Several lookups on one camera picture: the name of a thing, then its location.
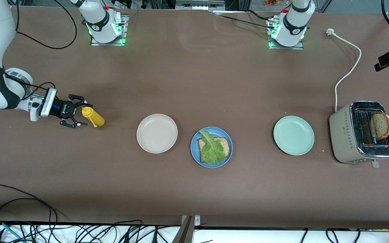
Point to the yellow squeeze bottle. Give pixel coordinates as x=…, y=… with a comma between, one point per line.
x=96, y=118

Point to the grey metal bracket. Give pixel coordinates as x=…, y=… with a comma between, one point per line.
x=189, y=221

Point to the blue round plate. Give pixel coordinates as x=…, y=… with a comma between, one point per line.
x=194, y=148

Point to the orange background item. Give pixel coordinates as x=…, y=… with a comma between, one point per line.
x=272, y=2

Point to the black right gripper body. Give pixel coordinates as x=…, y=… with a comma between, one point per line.
x=63, y=109

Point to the beige round plate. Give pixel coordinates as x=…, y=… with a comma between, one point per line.
x=157, y=133

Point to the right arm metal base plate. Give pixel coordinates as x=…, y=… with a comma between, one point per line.
x=108, y=44

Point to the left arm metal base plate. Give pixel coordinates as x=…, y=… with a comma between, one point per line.
x=285, y=48

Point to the brown bread slice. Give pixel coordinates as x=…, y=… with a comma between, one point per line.
x=227, y=145
x=382, y=126

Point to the green lettuce leaf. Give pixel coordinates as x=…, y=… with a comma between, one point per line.
x=213, y=152

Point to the beige steel toaster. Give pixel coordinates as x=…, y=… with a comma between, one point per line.
x=344, y=135

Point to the pale green round plate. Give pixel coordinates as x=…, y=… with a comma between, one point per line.
x=293, y=135

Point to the silver power strip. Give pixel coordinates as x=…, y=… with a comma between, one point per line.
x=199, y=4

